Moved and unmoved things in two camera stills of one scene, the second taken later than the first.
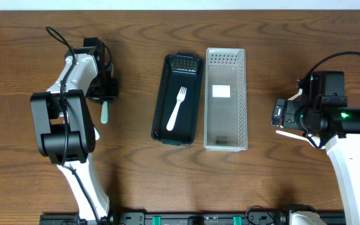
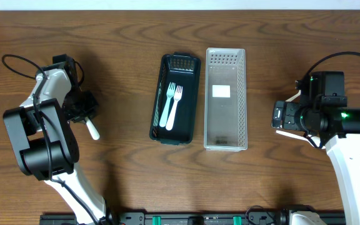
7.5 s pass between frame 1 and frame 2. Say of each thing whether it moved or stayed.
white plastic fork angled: stayed
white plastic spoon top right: stayed
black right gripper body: stayed
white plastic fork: moved
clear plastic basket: stayed
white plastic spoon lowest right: stayed
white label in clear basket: stayed
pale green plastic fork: moved
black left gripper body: moved
